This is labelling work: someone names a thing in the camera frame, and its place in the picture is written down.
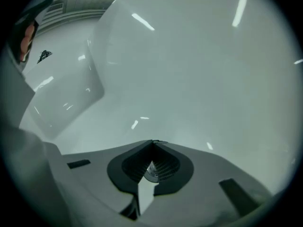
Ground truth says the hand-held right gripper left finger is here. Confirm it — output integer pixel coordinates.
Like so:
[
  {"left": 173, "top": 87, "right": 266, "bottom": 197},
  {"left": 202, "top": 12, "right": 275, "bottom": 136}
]
[{"left": 44, "top": 140, "right": 154, "bottom": 227}]

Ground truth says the ceiling air vent grille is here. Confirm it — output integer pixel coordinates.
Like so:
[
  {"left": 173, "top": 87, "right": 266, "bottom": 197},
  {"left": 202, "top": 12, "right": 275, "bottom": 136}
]
[{"left": 46, "top": 2, "right": 65, "bottom": 16}]

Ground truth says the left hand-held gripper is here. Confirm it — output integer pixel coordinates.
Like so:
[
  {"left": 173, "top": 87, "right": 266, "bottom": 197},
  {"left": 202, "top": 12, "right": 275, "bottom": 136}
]
[{"left": 9, "top": 0, "right": 56, "bottom": 67}]

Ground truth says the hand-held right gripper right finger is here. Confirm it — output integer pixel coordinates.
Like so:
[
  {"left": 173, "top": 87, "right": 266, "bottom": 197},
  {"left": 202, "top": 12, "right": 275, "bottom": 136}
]
[{"left": 139, "top": 140, "right": 273, "bottom": 227}]

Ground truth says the white bathtub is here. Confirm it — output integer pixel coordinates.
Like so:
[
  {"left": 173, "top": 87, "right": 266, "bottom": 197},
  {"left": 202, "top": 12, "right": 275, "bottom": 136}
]
[{"left": 18, "top": 0, "right": 303, "bottom": 196}]

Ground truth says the black device with cables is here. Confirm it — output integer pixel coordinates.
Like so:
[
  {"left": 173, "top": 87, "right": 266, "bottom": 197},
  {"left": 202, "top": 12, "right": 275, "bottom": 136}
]
[{"left": 37, "top": 50, "right": 53, "bottom": 64}]

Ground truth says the person's left hand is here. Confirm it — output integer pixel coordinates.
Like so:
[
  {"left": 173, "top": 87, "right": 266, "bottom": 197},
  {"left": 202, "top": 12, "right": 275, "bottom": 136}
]
[{"left": 20, "top": 25, "right": 36, "bottom": 62}]

